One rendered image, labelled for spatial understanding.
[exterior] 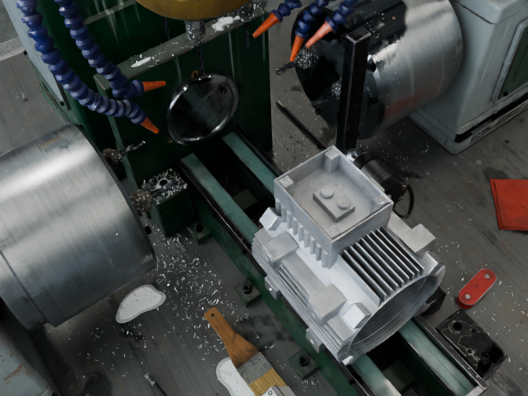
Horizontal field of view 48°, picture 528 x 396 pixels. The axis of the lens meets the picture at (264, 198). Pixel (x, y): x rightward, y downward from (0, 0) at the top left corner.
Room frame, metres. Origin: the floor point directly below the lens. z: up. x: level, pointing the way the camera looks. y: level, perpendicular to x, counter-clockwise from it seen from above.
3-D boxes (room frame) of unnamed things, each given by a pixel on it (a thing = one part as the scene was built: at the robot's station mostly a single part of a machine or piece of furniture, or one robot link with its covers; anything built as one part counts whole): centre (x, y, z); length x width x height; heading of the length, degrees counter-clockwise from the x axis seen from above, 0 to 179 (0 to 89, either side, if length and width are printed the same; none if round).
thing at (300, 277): (0.42, -0.11, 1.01); 0.20 x 0.19 x 0.19; 32
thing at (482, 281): (0.47, -0.36, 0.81); 0.09 x 0.03 x 0.02; 130
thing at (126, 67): (0.79, 0.13, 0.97); 0.30 x 0.11 x 0.34; 123
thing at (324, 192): (0.45, -0.09, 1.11); 0.12 x 0.11 x 0.07; 32
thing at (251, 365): (0.37, 0.05, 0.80); 0.21 x 0.05 x 0.01; 34
